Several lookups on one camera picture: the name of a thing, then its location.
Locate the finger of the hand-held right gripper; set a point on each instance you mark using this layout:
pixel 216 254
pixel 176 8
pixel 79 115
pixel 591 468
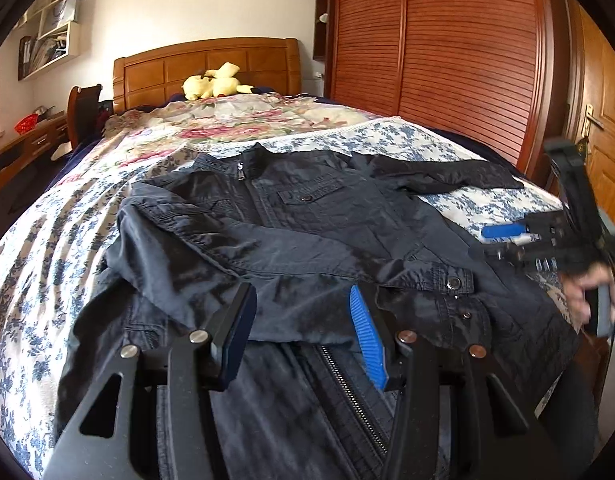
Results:
pixel 517 255
pixel 502 231

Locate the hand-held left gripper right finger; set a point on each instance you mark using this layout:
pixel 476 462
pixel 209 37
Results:
pixel 367 335

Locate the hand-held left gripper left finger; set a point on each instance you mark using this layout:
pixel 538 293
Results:
pixel 237 335

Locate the dark blue jacket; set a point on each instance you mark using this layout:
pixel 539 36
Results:
pixel 312 220

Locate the person's right hand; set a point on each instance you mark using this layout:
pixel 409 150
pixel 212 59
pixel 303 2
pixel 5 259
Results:
pixel 580 295

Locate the hanging door ornament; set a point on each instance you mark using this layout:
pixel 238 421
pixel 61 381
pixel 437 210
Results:
pixel 582 144

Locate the person's dark pants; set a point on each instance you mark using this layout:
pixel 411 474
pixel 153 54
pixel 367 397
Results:
pixel 577 400

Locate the wooden door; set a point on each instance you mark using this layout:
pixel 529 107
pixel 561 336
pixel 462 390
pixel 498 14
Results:
pixel 605 85

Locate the wooden louvered wardrobe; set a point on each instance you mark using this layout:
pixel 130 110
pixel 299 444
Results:
pixel 437 50

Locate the blue floral bed sheet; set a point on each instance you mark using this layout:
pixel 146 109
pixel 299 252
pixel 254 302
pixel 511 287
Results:
pixel 62 240

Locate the pink floral quilt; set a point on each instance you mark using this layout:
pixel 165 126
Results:
pixel 227 120

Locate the yellow plush toy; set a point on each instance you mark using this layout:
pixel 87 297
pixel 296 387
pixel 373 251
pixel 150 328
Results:
pixel 210 85

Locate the white paper sheet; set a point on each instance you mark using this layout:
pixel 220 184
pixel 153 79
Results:
pixel 63 151

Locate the wooden chair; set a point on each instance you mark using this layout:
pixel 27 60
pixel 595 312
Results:
pixel 84 110

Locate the white light bulb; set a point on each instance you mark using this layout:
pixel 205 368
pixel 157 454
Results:
pixel 323 18

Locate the wooden desk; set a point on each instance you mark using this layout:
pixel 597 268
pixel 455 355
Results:
pixel 17 155

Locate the row of books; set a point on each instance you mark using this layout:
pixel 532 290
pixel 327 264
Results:
pixel 37 52

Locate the white paper bag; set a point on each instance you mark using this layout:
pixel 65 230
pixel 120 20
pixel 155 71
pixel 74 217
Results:
pixel 62 12

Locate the white wall shelf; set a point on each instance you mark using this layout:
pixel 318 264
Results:
pixel 69 40

